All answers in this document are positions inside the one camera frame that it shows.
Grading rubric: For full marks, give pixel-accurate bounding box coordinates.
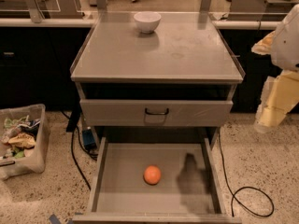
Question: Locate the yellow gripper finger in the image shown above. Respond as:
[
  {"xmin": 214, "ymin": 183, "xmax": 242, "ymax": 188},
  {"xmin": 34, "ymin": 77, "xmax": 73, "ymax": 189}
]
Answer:
[
  {"xmin": 251, "ymin": 31, "xmax": 275, "ymax": 55},
  {"xmin": 254, "ymin": 71, "xmax": 299, "ymax": 133}
]

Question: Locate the orange fruit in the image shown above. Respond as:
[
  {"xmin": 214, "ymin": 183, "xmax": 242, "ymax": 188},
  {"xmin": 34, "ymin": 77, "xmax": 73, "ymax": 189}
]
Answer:
[{"xmin": 143, "ymin": 165, "xmax": 162, "ymax": 185}]

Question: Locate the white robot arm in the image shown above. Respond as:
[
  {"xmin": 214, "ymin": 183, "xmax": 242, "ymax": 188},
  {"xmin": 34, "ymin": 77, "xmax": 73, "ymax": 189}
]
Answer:
[{"xmin": 251, "ymin": 5, "xmax": 299, "ymax": 133}]

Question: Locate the grey metal drawer cabinet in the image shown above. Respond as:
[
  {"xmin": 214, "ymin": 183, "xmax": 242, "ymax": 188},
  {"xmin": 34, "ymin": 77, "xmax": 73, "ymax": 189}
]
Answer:
[{"xmin": 69, "ymin": 11, "xmax": 246, "ymax": 224}]

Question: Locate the open middle drawer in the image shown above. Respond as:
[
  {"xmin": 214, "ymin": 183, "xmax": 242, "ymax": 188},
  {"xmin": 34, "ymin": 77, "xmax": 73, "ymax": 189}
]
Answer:
[{"xmin": 73, "ymin": 137, "xmax": 242, "ymax": 224}]

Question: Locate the closed top drawer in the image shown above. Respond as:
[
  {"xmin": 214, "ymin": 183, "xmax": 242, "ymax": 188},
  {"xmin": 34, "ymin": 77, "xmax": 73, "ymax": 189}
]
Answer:
[{"xmin": 80, "ymin": 99, "xmax": 233, "ymax": 127}]

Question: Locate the white ceramic bowl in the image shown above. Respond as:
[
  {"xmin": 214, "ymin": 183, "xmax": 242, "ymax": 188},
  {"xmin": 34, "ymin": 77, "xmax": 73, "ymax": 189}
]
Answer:
[{"xmin": 134, "ymin": 11, "xmax": 162, "ymax": 34}]

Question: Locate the blue power adapter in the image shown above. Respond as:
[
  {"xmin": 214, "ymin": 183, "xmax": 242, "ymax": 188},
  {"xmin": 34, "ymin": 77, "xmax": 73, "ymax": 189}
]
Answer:
[{"xmin": 82, "ymin": 129, "xmax": 96, "ymax": 150}]

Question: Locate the clear plastic bin of items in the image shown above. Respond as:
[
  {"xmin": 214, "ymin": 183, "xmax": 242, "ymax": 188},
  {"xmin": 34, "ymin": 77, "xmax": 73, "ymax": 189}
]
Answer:
[{"xmin": 0, "ymin": 104, "xmax": 50, "ymax": 179}]

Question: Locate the blue tape on floor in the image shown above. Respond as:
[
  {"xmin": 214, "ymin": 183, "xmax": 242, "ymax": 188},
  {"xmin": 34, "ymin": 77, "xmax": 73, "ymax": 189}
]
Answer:
[{"xmin": 49, "ymin": 214, "xmax": 74, "ymax": 224}]

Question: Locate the black cable right floor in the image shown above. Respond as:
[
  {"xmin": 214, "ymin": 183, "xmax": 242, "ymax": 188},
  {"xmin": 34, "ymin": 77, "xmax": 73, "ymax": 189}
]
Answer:
[{"xmin": 217, "ymin": 131, "xmax": 276, "ymax": 218}]

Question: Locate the black cable floor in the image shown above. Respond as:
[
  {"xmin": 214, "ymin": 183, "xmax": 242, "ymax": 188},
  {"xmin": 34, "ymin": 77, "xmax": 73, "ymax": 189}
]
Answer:
[
  {"xmin": 61, "ymin": 110, "xmax": 99, "ymax": 191},
  {"xmin": 217, "ymin": 131, "xmax": 276, "ymax": 218}
]

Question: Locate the black cable left floor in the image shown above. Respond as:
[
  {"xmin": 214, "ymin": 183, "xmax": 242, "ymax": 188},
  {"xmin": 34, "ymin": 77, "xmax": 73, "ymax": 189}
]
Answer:
[{"xmin": 61, "ymin": 110, "xmax": 99, "ymax": 191}]

